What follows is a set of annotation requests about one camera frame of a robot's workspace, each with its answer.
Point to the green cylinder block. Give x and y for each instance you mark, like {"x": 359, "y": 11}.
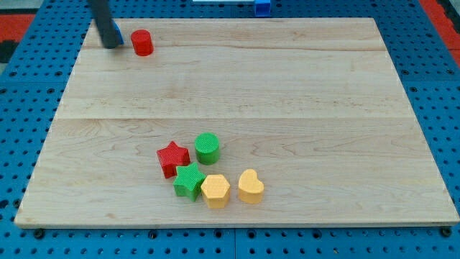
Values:
{"x": 207, "y": 148}

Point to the yellow hexagon block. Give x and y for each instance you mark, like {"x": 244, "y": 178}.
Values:
{"x": 216, "y": 191}

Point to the yellow heart block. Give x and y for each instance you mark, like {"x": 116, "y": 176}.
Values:
{"x": 250, "y": 188}

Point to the green star block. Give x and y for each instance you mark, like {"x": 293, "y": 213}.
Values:
{"x": 188, "y": 181}

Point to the red star block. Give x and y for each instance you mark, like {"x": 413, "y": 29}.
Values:
{"x": 172, "y": 156}

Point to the wooden board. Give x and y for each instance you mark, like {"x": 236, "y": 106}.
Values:
{"x": 315, "y": 106}

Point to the red cylinder block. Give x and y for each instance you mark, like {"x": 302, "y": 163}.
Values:
{"x": 142, "y": 42}

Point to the blue block behind rod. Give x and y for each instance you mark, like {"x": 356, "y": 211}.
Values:
{"x": 119, "y": 34}

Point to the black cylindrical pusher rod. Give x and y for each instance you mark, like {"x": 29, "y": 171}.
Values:
{"x": 104, "y": 23}

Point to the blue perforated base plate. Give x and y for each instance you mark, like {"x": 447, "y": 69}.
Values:
{"x": 35, "y": 78}

